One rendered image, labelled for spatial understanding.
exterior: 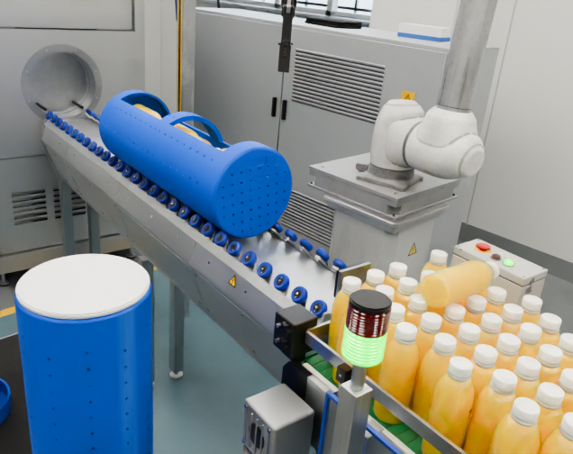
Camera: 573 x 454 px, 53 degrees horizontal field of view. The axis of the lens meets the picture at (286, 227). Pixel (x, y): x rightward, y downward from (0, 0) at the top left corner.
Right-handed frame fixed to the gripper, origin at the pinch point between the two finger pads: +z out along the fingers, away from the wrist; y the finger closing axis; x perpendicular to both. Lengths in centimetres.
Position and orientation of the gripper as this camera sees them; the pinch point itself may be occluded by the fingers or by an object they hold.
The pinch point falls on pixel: (284, 58)
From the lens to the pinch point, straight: 158.5
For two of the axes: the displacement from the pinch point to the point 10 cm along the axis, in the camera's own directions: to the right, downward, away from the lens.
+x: 10.0, 0.8, 0.3
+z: -0.8, 9.1, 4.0
